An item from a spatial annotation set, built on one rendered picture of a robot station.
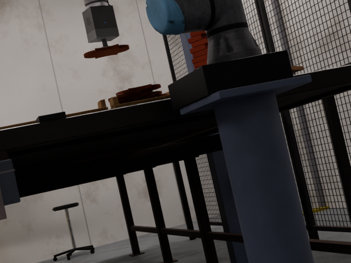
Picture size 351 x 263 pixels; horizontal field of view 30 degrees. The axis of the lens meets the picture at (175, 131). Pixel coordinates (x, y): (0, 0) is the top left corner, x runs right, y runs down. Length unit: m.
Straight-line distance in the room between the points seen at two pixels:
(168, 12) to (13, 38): 6.25
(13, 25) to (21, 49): 0.29
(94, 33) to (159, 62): 6.10
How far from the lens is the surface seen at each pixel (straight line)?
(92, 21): 2.14
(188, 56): 4.16
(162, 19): 1.69
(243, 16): 1.78
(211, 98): 1.64
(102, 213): 7.78
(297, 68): 3.06
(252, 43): 1.76
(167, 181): 8.03
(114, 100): 2.02
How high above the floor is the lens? 0.71
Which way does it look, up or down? 3 degrees up
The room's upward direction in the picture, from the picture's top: 13 degrees counter-clockwise
